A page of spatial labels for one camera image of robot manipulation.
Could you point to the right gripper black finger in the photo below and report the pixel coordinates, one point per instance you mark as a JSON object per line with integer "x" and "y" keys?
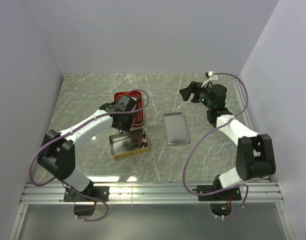
{"x": 185, "y": 97}
{"x": 186, "y": 92}

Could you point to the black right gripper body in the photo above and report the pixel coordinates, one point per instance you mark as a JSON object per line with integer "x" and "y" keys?
{"x": 202, "y": 95}

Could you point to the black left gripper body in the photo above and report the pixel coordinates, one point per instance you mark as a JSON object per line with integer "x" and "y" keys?
{"x": 126, "y": 125}

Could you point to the dark chocolate piece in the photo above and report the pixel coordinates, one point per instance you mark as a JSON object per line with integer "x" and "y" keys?
{"x": 136, "y": 139}

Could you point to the silver tin lid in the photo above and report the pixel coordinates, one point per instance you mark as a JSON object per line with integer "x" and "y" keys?
{"x": 176, "y": 129}

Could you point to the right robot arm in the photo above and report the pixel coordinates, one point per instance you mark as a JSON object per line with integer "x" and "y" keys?
{"x": 255, "y": 154}

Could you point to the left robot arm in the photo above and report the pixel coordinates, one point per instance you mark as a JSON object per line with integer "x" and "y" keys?
{"x": 58, "y": 154}

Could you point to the red rectangular tray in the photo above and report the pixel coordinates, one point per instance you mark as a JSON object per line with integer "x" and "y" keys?
{"x": 139, "y": 117}

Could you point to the gold tin box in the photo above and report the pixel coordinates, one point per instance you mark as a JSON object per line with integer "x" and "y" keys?
{"x": 123, "y": 147}

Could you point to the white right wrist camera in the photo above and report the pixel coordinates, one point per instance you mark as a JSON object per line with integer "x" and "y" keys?
{"x": 210, "y": 76}

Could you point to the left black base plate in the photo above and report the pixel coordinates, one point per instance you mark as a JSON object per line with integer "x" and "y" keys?
{"x": 98, "y": 192}

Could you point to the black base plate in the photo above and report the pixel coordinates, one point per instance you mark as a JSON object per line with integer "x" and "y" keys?
{"x": 98, "y": 192}
{"x": 228, "y": 195}

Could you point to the aluminium mounting rail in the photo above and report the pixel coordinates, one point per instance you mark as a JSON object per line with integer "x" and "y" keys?
{"x": 134, "y": 193}

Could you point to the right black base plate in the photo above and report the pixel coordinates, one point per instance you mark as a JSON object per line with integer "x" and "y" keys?
{"x": 228, "y": 195}

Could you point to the black box under rail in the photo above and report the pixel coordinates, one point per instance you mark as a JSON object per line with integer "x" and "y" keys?
{"x": 83, "y": 210}

